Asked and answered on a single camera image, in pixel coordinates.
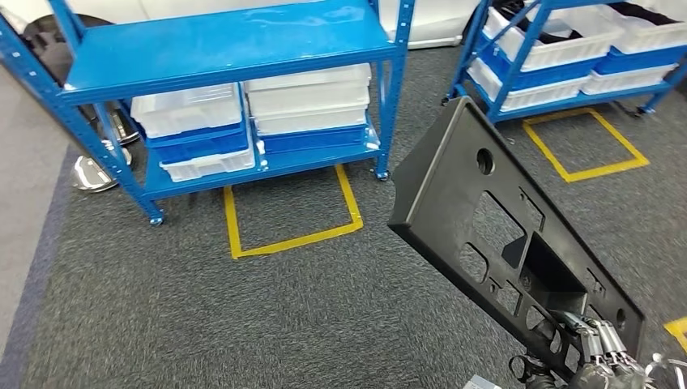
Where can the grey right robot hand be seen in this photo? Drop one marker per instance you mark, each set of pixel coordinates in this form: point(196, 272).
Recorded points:
point(606, 376)

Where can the black plastic panel part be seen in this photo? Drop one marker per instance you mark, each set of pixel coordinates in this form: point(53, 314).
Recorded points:
point(445, 177)

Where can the yellow floor tape square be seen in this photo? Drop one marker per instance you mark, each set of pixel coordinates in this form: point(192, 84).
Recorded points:
point(606, 169)
point(677, 333)

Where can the white plastic bin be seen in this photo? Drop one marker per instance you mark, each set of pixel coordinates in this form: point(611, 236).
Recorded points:
point(622, 83)
point(308, 102)
point(188, 115)
point(209, 167)
point(306, 79)
point(311, 122)
point(563, 53)
point(655, 37)
point(542, 96)

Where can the black plastic parts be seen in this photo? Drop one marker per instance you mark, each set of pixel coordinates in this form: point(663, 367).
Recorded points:
point(553, 36)
point(649, 13)

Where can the chrome round stand base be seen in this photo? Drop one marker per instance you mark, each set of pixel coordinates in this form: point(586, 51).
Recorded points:
point(124, 134)
point(94, 177)

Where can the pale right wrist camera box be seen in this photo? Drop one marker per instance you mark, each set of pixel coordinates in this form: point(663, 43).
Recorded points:
point(480, 383)

